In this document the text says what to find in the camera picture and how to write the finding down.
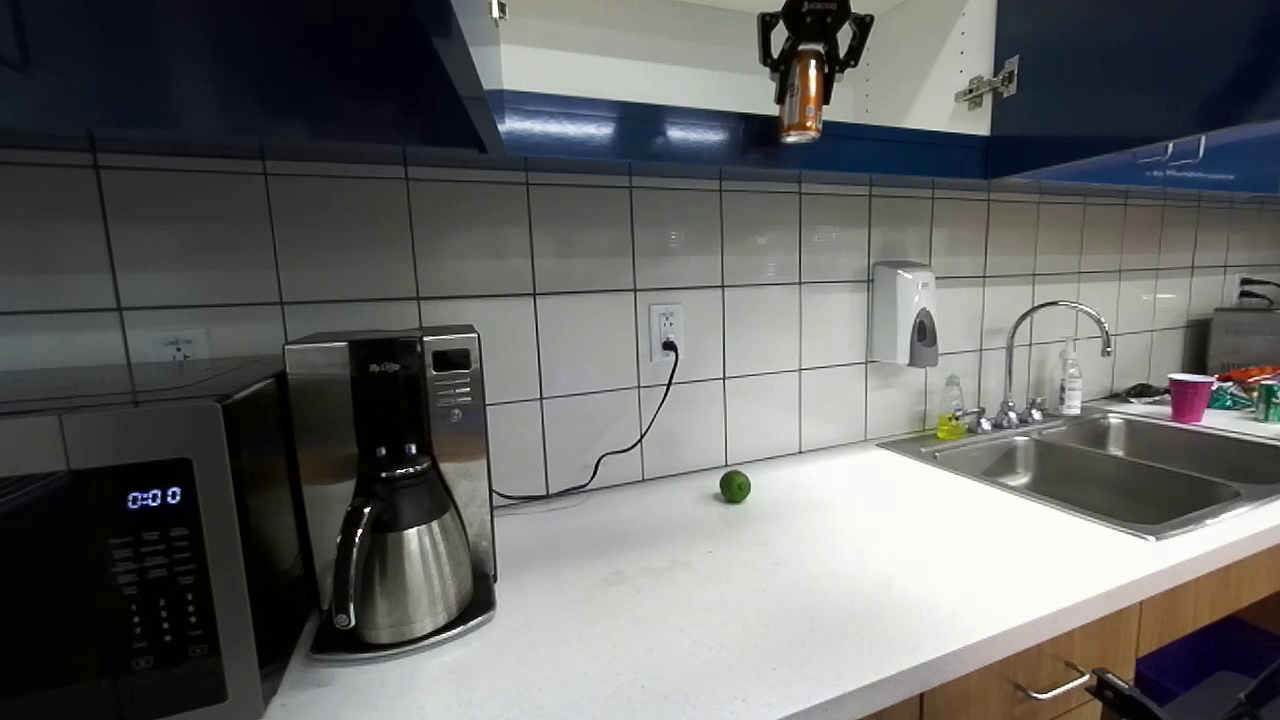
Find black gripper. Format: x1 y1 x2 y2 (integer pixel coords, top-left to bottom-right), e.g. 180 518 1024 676
755 0 882 72

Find orange soda can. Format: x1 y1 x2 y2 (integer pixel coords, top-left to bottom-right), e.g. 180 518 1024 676
775 41 838 147

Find metal cabinet door hinge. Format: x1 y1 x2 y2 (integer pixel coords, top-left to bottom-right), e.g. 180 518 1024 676
952 51 1024 117

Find open white upper cabinet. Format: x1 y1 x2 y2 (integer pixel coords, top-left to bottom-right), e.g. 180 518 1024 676
452 0 1002 179

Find blue cabinet door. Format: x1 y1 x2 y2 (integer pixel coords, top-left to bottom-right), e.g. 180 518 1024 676
987 0 1280 202
0 0 505 155

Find chrome sink faucet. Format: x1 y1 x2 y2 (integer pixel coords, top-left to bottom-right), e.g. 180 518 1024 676
1002 297 1119 434

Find yellow dish soap bottle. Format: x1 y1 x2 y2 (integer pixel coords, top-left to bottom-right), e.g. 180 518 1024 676
930 374 977 448

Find small white bottle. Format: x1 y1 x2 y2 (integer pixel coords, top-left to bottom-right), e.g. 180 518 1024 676
1061 349 1090 421

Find black steel coffee maker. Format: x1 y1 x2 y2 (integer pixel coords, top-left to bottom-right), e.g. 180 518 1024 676
279 324 505 666

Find pink plastic cup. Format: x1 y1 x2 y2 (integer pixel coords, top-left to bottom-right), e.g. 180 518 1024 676
1166 370 1219 429

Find stainless steel sink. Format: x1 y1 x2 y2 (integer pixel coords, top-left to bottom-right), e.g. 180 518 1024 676
886 414 1280 544

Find grey countertop appliance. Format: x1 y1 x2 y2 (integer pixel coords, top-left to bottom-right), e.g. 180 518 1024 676
1204 300 1280 378

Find wooden lower cabinets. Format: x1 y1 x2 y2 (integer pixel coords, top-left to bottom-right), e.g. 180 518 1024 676
864 544 1280 720

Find steel coffee carafe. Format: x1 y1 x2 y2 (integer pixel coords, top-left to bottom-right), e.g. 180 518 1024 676
329 454 479 651

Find blue storage bin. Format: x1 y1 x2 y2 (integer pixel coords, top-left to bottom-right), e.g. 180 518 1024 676
1133 612 1280 713

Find black stand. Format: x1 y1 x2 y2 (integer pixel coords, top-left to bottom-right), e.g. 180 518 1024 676
1081 657 1280 720

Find black steel microwave oven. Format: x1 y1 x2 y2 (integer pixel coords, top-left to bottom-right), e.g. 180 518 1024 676
0 370 319 720

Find white wall soap dispenser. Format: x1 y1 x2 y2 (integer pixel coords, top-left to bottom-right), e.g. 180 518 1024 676
868 259 944 374

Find white wall outlet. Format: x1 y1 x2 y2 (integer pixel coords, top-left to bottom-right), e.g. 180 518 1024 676
643 300 693 374
159 327 206 378

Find black power cord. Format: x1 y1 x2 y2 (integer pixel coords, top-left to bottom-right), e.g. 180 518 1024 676
487 338 685 510

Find metal drawer handle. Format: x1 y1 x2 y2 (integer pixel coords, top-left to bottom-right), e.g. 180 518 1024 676
1010 666 1099 708

